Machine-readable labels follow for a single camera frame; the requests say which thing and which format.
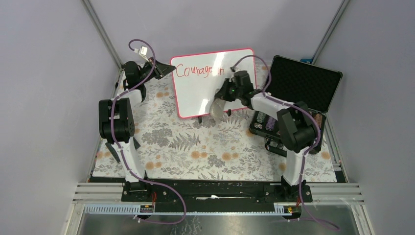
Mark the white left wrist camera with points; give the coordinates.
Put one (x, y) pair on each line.
(143, 50)

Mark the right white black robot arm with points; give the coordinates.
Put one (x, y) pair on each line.
(298, 130)

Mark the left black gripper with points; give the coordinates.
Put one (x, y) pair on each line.
(160, 69)

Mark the grey wiping cloth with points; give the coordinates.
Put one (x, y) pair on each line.
(217, 108)

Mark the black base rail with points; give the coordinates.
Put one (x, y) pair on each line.
(173, 195)

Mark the aluminium frame front rails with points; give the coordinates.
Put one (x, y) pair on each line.
(106, 198)

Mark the black poker chip case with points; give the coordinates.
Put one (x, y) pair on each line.
(296, 81)

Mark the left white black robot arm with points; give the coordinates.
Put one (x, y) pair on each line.
(116, 120)

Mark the pink framed whiteboard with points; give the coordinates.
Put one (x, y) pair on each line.
(197, 78)

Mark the floral tablecloth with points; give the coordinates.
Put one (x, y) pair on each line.
(172, 147)

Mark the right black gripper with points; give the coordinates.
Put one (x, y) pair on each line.
(223, 92)

